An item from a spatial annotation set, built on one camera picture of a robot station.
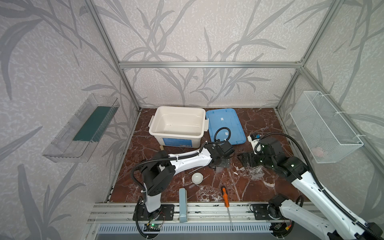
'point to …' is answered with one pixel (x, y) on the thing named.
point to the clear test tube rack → (256, 172)
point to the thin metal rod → (196, 170)
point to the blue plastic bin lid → (224, 124)
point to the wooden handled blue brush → (161, 147)
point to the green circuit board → (152, 227)
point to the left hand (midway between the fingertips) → (222, 159)
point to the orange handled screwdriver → (226, 202)
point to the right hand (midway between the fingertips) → (244, 149)
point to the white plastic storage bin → (178, 126)
